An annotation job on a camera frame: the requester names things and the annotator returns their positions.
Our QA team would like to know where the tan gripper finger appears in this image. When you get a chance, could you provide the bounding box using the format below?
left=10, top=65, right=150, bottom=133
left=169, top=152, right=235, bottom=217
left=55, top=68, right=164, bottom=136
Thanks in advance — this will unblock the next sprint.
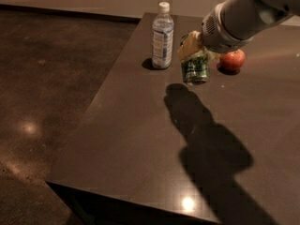
left=207, top=51, right=221, bottom=61
left=178, top=31, right=203, bottom=60

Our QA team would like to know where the green soda can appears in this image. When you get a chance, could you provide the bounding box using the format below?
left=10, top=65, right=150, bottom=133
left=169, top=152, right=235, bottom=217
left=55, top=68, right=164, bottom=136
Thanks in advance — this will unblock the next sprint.
left=179, top=34, right=210, bottom=85

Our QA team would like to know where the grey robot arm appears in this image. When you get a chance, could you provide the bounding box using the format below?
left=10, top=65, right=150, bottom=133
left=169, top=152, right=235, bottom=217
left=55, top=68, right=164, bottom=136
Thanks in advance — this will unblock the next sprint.
left=178, top=0, right=300, bottom=61

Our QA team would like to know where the red apple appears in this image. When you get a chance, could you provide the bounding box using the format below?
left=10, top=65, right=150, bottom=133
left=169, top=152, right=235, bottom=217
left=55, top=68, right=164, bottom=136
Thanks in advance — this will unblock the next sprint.
left=219, top=50, right=246, bottom=71

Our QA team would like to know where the clear plastic water bottle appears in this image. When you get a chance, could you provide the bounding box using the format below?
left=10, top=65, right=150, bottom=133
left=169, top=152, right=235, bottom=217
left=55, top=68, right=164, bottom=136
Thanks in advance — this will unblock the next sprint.
left=152, top=2, right=174, bottom=69

